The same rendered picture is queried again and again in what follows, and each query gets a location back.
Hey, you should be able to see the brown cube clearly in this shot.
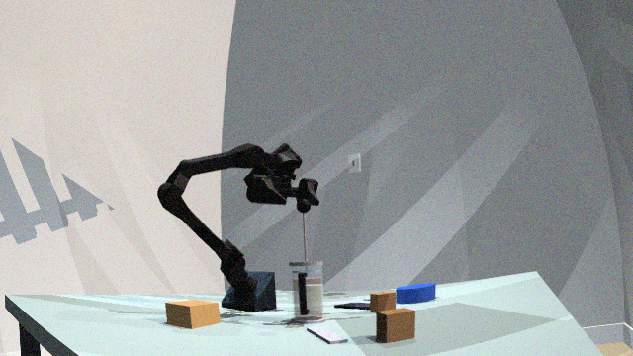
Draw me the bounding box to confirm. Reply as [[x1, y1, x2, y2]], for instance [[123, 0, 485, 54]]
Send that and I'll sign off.
[[376, 308, 415, 343], [370, 292, 397, 313]]

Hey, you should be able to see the blue cylinder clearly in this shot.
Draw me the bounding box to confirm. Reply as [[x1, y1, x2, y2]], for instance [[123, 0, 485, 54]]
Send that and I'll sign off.
[[396, 283, 436, 305]]

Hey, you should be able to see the orange-brown box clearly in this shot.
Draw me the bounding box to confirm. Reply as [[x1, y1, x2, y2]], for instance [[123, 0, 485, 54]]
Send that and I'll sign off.
[[165, 300, 221, 329]]

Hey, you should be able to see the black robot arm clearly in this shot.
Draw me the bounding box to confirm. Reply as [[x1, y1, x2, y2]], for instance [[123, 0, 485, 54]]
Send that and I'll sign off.
[[157, 143, 302, 296]]

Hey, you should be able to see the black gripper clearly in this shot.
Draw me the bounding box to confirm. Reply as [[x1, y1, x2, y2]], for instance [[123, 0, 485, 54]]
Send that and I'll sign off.
[[246, 170, 319, 206]]

